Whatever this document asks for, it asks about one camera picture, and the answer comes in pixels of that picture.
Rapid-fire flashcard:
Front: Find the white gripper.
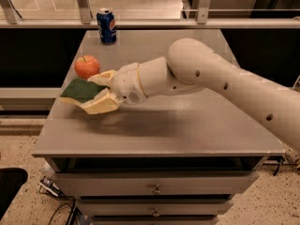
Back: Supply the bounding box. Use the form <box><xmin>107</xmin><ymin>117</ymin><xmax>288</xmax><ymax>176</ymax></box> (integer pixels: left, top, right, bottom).
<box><xmin>81</xmin><ymin>63</ymin><xmax>147</xmax><ymax>114</ymax></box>

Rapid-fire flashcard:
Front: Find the green and yellow sponge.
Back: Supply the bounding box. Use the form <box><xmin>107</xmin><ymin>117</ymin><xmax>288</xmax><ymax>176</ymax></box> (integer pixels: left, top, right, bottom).
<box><xmin>60</xmin><ymin>78</ymin><xmax>110</xmax><ymax>107</ymax></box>

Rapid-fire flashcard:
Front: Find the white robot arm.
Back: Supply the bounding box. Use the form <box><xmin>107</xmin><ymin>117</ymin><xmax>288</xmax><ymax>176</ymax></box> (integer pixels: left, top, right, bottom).
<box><xmin>88</xmin><ymin>38</ymin><xmax>300</xmax><ymax>151</ymax></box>

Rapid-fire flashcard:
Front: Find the red apple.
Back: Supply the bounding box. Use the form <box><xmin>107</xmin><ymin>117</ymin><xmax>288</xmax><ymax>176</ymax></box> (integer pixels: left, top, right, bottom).
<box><xmin>74</xmin><ymin>55</ymin><xmax>100</xmax><ymax>80</ymax></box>

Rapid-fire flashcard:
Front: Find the blue pepsi can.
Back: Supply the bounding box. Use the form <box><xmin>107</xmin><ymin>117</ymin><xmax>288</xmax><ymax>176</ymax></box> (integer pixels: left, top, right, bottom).
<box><xmin>97</xmin><ymin>7</ymin><xmax>116</xmax><ymax>45</ymax></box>

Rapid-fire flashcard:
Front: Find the grey drawer cabinet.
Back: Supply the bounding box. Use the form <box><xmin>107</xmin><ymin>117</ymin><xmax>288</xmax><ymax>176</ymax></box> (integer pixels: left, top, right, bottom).
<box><xmin>31</xmin><ymin>28</ymin><xmax>286</xmax><ymax>225</ymax></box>

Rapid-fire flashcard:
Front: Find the small device on floor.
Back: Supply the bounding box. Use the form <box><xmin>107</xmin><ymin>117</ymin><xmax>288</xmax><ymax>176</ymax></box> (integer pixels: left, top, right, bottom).
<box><xmin>39</xmin><ymin>177</ymin><xmax>62</xmax><ymax>197</ymax></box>

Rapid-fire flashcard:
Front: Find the middle drawer with knob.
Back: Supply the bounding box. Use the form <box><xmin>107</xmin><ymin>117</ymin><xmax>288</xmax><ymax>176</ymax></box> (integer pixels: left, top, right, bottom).
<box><xmin>77</xmin><ymin>200</ymin><xmax>233</xmax><ymax>217</ymax></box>

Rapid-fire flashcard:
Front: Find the drawer with knob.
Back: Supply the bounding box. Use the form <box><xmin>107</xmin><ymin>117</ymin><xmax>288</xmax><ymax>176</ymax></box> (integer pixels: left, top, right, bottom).
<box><xmin>52</xmin><ymin>172</ymin><xmax>259</xmax><ymax>197</ymax></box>
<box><xmin>77</xmin><ymin>200</ymin><xmax>233</xmax><ymax>217</ymax></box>

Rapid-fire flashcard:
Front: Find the metal railing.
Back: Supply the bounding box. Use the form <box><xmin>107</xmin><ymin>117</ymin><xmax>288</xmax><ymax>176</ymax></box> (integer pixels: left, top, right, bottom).
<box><xmin>0</xmin><ymin>0</ymin><xmax>300</xmax><ymax>29</ymax></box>

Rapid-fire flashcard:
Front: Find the black chair seat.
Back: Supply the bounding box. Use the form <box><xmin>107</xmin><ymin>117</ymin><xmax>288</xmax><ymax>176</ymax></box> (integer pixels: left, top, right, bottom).
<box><xmin>0</xmin><ymin>168</ymin><xmax>28</xmax><ymax>219</ymax></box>

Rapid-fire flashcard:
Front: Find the top drawer with knob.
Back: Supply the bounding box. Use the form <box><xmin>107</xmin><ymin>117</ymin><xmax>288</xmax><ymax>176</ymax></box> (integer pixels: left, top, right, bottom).
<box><xmin>52</xmin><ymin>172</ymin><xmax>259</xmax><ymax>197</ymax></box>

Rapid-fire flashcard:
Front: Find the black cable on floor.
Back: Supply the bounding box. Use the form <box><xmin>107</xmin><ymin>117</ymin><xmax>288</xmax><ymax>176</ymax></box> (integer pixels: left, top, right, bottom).
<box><xmin>47</xmin><ymin>200</ymin><xmax>79</xmax><ymax>225</ymax></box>

